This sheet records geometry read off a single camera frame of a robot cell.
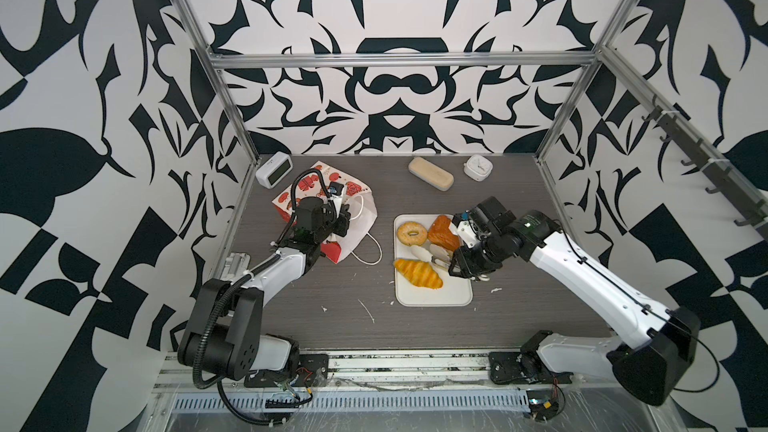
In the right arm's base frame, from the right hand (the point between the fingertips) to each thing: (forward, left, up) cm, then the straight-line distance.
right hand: (456, 268), depth 74 cm
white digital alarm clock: (+43, +56, -9) cm, 71 cm away
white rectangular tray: (0, -2, -17) cm, 18 cm away
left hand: (+22, +29, 0) cm, 36 cm away
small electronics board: (-26, -19, -18) cm, 37 cm away
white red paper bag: (+21, +25, +1) cm, 33 cm away
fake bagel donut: (+16, +10, -13) cm, 23 cm away
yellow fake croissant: (+4, +8, -11) cm, 14 cm away
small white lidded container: (+46, -17, -15) cm, 52 cm away
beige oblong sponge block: (+43, 0, -14) cm, 45 cm away
